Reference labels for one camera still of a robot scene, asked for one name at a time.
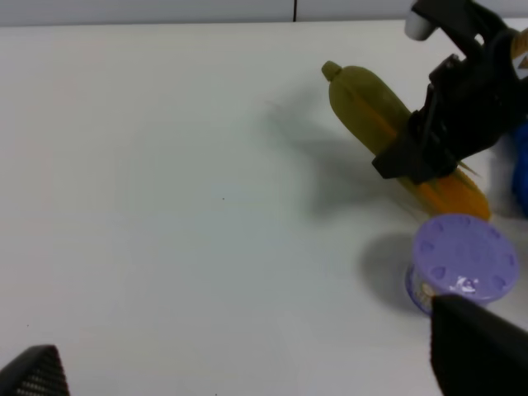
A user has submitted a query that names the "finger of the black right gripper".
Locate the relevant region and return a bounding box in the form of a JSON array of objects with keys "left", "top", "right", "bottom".
[{"left": 430, "top": 295, "right": 527, "bottom": 396}]

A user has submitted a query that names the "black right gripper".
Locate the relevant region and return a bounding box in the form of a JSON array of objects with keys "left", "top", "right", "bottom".
[{"left": 372, "top": 1, "right": 527, "bottom": 184}]

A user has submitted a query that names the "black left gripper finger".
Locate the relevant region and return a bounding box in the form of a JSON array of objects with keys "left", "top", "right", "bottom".
[{"left": 1, "top": 345, "right": 69, "bottom": 396}]

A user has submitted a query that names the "corn cob with green husk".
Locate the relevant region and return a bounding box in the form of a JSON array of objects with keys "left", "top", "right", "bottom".
[{"left": 322, "top": 61, "right": 491, "bottom": 221}]

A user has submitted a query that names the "purple lidded round container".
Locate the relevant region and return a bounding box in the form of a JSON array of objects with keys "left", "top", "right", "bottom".
[{"left": 405, "top": 214, "right": 520, "bottom": 314}]

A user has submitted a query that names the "blue crumpled cloth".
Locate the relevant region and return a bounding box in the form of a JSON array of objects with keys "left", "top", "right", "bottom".
[{"left": 511, "top": 124, "right": 528, "bottom": 216}]

